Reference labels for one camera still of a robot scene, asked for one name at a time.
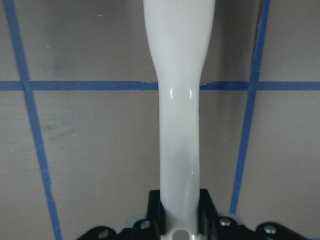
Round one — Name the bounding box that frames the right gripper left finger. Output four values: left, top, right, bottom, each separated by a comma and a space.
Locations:
147, 190, 167, 237

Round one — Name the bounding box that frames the beige hand brush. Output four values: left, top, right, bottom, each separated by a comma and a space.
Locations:
143, 0, 216, 240

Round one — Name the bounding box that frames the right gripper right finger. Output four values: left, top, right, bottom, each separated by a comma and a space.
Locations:
198, 189, 218, 234

